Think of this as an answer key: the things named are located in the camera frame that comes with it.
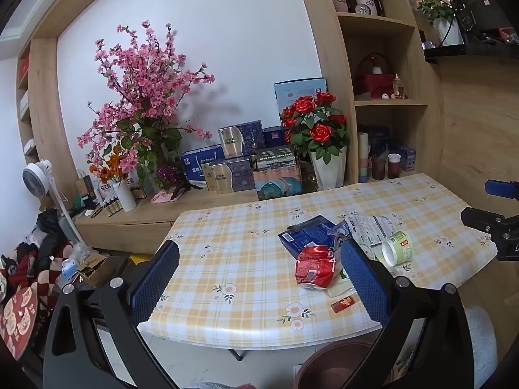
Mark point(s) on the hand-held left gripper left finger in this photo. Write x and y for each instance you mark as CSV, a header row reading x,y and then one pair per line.
x,y
156,279

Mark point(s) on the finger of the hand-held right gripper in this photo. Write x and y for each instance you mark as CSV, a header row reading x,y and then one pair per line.
x,y
502,189
482,218

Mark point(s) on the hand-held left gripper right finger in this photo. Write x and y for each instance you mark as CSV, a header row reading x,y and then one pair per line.
x,y
363,279

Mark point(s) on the small red packet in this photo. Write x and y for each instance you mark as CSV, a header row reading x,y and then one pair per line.
x,y
344,304

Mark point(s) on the crushed red can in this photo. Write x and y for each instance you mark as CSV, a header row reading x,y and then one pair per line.
x,y
314,267

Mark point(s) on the green paper cup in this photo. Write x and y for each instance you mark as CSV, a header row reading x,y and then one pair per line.
x,y
401,245

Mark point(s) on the blue coffee box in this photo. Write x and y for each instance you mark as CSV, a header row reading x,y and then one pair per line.
x,y
312,233

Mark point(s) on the brown plastic trash bin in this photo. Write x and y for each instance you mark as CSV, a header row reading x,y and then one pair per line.
x,y
332,366

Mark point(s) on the crushed purple can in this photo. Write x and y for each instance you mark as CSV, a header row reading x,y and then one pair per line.
x,y
338,236

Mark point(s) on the white foil cup lid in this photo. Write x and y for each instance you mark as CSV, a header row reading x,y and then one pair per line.
x,y
371,229

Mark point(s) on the open cardboard box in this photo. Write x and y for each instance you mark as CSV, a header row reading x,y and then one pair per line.
x,y
99,269

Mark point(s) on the wooden sideboard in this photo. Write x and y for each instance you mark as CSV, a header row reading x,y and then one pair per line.
x,y
162,214

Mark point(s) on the pink cloth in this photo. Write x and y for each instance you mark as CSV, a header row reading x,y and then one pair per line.
x,y
162,197

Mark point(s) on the row of small brown bottles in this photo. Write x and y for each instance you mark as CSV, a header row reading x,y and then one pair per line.
x,y
113,206

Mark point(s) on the orange flowers in white vase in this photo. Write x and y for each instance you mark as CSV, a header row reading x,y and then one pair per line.
x,y
123,198

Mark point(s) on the small black tripod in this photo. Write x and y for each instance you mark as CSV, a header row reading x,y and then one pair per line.
x,y
182,188

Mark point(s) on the blue box with white print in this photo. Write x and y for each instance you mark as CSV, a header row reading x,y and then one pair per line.
x,y
408,158

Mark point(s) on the grey fuzzy rug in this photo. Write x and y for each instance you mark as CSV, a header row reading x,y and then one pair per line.
x,y
480,344

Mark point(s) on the red cup with white rim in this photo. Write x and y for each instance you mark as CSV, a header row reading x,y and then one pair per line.
x,y
394,166

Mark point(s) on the purple flower bunch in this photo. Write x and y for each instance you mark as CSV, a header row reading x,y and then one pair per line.
x,y
166,174

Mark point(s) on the brown cup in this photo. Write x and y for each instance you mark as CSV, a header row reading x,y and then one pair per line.
x,y
378,169

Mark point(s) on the red roses in white vase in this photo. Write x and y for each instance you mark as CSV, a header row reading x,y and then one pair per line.
x,y
328,170

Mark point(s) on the dark paper bag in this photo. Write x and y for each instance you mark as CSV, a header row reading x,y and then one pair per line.
x,y
85,188

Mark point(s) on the dark cloth pile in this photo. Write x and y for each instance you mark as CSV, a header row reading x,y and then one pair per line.
x,y
48,231

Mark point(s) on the stack of pastel cups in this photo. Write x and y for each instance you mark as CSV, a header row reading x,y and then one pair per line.
x,y
363,158

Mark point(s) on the blue and white carton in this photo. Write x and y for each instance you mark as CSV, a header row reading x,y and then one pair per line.
x,y
198,162

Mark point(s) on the pink and teal box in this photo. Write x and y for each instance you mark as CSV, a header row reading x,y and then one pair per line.
x,y
279,184

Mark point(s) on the gold and blue gift box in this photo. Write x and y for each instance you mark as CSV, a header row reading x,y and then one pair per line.
x,y
235,176

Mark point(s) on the red patterned round cushion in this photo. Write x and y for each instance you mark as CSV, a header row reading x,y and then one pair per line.
x,y
18,320

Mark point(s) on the small perfume bottle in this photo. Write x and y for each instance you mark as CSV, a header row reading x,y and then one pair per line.
x,y
398,87

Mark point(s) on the dark green box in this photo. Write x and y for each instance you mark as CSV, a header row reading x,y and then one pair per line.
x,y
275,156

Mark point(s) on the white desk fan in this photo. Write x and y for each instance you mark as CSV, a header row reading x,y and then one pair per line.
x,y
34,178

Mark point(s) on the silver and blue gift box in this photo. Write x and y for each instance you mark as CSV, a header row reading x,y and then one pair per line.
x,y
243,140

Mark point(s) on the small dark blue box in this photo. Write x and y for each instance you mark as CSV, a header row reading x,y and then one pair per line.
x,y
272,137

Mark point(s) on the pink roses in white pot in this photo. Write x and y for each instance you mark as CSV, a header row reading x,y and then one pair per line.
x,y
448,28

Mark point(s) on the pink blossom flower arrangement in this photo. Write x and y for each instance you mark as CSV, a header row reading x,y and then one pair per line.
x,y
138,81

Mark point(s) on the light blue flat box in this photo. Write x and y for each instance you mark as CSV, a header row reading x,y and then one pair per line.
x,y
292,91

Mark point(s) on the wooden shelf unit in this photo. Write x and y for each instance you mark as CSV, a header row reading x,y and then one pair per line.
x,y
336,69

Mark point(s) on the black wall shelf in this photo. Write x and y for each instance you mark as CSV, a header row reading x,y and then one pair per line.
x,y
486,48

